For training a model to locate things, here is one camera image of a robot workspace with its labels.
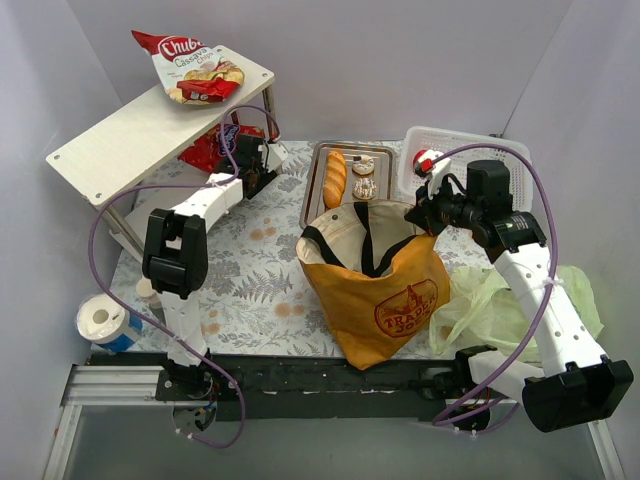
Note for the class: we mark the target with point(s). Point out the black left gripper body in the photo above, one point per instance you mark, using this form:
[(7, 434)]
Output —
[(251, 176)]

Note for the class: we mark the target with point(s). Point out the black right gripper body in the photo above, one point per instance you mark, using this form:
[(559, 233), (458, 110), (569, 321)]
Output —
[(420, 215)]

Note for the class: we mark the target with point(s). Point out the red snack bag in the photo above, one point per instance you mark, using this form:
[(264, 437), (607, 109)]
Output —
[(215, 150)]

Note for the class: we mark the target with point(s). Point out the red toy apple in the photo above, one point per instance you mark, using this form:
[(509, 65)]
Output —
[(419, 159)]

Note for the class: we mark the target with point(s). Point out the long orange toy bread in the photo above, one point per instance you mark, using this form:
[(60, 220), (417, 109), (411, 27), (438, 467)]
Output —
[(335, 179)]

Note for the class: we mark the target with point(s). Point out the light green plastic grocery bag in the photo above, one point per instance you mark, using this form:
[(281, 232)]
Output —
[(482, 310)]

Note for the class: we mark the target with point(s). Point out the white red cassava chips bag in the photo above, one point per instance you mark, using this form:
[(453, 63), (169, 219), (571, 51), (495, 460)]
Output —
[(189, 71)]

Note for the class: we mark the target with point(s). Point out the white sprinkled toy donut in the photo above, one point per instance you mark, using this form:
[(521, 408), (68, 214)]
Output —
[(363, 165)]

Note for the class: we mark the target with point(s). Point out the mustard yellow tote bag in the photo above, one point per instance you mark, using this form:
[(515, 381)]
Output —
[(378, 277)]

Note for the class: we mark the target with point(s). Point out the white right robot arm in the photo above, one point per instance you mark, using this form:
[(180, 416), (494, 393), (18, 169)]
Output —
[(577, 382)]

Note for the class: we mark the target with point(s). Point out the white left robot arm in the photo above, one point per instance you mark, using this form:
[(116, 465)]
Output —
[(175, 258)]

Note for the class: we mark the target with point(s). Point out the stainless steel tray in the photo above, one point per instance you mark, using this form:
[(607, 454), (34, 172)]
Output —
[(383, 175)]

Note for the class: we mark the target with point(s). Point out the floral patterned table mat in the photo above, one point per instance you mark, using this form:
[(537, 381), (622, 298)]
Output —
[(256, 299)]

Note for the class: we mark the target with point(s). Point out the white wooden two-tier shelf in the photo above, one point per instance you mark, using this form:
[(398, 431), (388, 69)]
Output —
[(143, 135)]

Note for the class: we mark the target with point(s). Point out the small round wooden spoon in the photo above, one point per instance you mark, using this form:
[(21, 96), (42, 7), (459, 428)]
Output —
[(144, 288)]

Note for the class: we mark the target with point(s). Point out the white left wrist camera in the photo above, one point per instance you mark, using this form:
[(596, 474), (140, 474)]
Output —
[(276, 156)]

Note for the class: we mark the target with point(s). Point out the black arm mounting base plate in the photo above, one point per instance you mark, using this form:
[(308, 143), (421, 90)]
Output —
[(288, 387)]

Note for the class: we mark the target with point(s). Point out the aluminium frame rail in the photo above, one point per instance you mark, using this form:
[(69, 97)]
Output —
[(121, 380)]

